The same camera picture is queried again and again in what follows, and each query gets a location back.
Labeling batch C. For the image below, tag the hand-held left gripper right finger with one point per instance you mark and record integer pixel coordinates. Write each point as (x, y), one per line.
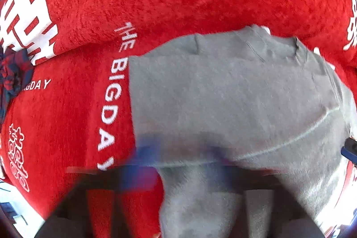
(233, 174)

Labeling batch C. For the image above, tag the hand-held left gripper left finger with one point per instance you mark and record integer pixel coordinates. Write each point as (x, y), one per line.
(135, 171)

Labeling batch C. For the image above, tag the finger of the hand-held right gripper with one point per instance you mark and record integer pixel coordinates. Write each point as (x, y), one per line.
(349, 149)

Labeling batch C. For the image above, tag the grey small garment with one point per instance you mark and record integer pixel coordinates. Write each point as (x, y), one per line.
(223, 104)

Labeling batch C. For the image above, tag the dark plaid cloth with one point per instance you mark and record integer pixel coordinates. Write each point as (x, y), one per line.
(14, 73)

